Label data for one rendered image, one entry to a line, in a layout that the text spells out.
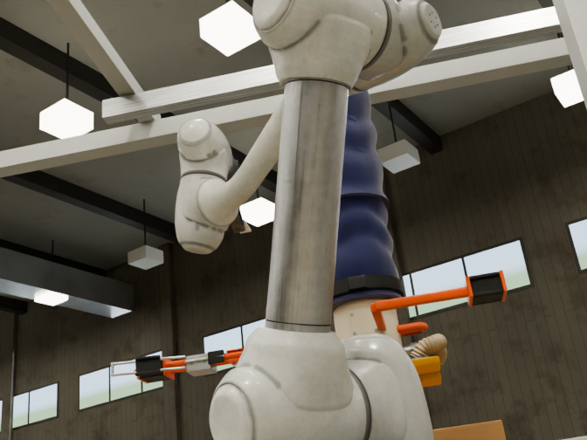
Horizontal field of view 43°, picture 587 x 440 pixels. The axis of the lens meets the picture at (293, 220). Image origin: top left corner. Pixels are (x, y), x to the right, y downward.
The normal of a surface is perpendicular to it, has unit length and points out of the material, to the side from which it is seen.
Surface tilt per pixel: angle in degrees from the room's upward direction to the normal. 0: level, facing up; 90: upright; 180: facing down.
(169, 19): 180
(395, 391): 85
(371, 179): 101
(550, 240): 90
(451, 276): 90
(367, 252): 88
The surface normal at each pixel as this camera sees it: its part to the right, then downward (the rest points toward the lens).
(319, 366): 0.50, -0.11
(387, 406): 0.59, -0.34
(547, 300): -0.57, -0.28
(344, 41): 0.60, 0.08
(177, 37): 0.11, 0.91
